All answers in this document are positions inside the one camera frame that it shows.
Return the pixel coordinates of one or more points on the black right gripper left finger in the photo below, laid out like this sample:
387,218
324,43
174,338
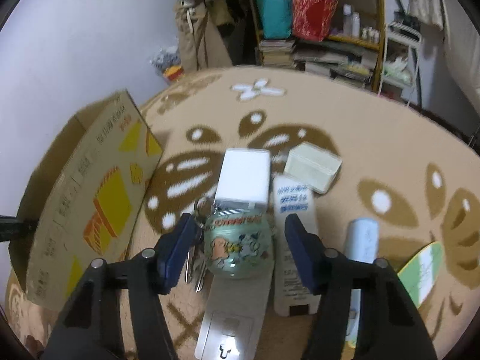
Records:
114,298

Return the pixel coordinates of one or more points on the light blue cylindrical device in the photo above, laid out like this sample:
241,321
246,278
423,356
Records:
361,245

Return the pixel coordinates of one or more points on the white tube with blue text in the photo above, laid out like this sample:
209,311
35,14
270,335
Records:
293,208

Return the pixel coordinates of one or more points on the brown cardboard box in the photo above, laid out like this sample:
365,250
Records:
85,196

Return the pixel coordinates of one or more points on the white package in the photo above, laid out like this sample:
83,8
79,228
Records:
233,318

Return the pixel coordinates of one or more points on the metal keys with ring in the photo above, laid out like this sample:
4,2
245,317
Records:
196,266

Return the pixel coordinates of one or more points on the green cartoon earbuds case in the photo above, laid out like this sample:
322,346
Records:
238,244

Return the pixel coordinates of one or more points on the white rectangular box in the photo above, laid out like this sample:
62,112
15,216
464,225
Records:
244,180

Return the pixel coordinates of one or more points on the round green white fan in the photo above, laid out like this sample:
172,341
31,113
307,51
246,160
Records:
421,272

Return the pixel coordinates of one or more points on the brown beige patterned rug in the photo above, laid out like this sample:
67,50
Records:
401,167

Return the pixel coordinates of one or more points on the white translucent plastic box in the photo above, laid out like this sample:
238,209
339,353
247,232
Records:
313,166

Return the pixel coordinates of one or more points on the plastic bag of toys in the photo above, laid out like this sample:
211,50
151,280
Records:
167,64

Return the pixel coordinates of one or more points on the stack of books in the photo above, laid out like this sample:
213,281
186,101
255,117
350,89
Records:
277,53

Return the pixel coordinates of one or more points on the yellow wooden shelf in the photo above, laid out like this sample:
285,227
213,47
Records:
353,50

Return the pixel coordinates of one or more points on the beige hanging clothes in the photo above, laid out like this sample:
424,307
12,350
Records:
200,43

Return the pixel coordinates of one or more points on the red patterned bag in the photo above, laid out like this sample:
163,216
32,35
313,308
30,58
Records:
312,18

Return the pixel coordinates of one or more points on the teal storage bag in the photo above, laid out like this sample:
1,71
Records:
276,18

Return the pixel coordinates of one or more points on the white wire rack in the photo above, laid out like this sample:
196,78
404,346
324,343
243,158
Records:
400,63

